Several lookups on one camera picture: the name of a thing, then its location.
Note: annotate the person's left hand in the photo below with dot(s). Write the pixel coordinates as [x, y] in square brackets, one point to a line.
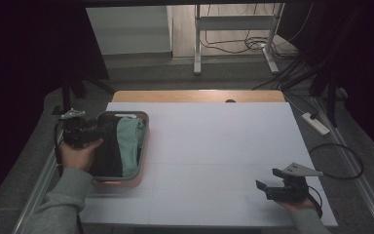
[78, 157]

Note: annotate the aluminium rail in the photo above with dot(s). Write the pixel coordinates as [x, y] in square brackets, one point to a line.
[366, 191]
[40, 185]

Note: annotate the black plug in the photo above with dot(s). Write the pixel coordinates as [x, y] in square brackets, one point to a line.
[313, 115]

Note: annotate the white power strip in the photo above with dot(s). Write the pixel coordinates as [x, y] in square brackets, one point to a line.
[316, 124]

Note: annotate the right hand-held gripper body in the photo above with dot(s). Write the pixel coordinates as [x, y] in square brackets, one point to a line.
[289, 191]

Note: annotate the person's right hand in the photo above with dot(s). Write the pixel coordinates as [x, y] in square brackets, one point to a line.
[297, 205]

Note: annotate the small dark round knob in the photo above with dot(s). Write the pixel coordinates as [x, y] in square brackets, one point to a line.
[230, 101]

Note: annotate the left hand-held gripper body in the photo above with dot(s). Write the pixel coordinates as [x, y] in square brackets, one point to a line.
[76, 131]

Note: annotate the pink plastic basket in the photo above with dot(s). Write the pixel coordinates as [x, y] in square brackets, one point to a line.
[143, 159]

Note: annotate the light grey cabinet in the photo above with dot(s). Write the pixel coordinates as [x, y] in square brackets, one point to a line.
[130, 29]

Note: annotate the wooden table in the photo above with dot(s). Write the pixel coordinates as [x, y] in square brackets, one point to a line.
[194, 96]

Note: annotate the black tripod stand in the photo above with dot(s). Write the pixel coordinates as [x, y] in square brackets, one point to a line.
[66, 94]
[331, 97]

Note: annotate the dark cloth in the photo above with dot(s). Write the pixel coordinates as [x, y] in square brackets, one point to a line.
[108, 156]

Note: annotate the white board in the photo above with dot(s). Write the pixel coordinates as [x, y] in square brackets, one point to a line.
[207, 146]

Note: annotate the white metal stand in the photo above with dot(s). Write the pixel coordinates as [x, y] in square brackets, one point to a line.
[197, 39]

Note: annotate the light green cloth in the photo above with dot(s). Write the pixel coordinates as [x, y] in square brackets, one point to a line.
[128, 143]

